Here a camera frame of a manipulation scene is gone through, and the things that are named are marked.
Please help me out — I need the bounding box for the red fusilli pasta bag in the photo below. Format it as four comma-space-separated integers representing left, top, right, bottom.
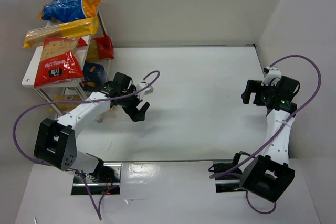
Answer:
34, 37, 88, 89

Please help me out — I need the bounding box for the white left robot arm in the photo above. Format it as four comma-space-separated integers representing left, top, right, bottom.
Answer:
34, 72, 153, 180

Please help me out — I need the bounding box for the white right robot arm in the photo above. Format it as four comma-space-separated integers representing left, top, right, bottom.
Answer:
239, 76, 300, 202

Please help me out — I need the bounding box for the dark blue pasta box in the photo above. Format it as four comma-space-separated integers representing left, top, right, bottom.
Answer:
80, 62, 109, 92

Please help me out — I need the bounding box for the red pasta bag on shelf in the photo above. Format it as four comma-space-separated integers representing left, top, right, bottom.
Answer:
86, 36, 114, 62

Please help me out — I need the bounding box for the yellow pasta bag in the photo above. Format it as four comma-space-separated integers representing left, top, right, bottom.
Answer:
49, 93, 116, 112

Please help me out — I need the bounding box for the white metal shelf unit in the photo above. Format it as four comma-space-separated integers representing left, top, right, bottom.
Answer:
22, 10, 111, 102

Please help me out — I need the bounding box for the blue orange pasta bag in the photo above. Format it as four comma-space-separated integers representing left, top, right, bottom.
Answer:
38, 0, 102, 23

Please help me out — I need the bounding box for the yellow spaghetti packet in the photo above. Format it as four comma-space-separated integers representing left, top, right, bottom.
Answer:
23, 17, 99, 48

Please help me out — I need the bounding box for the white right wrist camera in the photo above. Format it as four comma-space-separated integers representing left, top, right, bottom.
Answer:
261, 66, 282, 87

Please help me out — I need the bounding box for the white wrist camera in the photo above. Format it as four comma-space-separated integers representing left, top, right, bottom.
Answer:
136, 81, 154, 101
261, 66, 282, 87

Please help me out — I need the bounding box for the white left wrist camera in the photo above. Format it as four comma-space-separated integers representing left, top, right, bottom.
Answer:
136, 81, 154, 101

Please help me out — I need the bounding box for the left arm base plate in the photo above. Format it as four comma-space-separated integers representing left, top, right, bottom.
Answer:
71, 162, 122, 196

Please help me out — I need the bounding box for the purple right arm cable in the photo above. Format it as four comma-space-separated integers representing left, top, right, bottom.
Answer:
209, 55, 322, 214

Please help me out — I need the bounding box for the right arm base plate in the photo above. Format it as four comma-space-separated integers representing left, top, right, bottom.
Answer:
208, 151, 250, 193

